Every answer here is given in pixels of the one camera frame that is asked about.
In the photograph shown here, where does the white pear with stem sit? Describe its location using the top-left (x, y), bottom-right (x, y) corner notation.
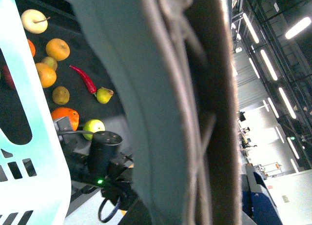
top-left (20, 9), bottom-right (51, 34)

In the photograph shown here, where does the green yellow pear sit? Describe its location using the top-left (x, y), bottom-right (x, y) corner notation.
top-left (96, 87), bottom-right (114, 104)

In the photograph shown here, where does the red chili pepper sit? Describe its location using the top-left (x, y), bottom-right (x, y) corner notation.
top-left (69, 65), bottom-right (97, 95)

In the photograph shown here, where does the light teal plastic basket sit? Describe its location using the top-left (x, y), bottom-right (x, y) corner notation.
top-left (0, 0), bottom-right (71, 225)

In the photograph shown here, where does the bright green apple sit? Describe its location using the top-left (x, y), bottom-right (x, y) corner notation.
top-left (83, 119), bottom-right (105, 133)

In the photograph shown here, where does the black metal fruit shelf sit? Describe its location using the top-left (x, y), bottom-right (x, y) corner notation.
top-left (0, 0), bottom-right (137, 211)

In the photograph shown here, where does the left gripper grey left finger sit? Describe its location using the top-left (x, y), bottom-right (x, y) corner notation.
top-left (67, 0), bottom-right (201, 225)

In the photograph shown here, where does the orange near white pear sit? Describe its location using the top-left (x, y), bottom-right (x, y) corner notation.
top-left (27, 39), bottom-right (36, 57)

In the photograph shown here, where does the large orange tangerine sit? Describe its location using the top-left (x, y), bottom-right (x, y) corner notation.
top-left (51, 107), bottom-right (79, 131)

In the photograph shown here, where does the golden yellow apple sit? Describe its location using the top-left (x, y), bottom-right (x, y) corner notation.
top-left (35, 62), bottom-right (57, 88)

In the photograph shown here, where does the small green pear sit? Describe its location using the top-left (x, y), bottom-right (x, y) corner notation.
top-left (41, 57), bottom-right (58, 71)

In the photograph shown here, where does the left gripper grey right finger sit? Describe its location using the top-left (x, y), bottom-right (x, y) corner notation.
top-left (158, 0), bottom-right (242, 225)

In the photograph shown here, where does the brown kiwi fruit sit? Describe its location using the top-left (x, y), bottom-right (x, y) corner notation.
top-left (52, 86), bottom-right (70, 105)

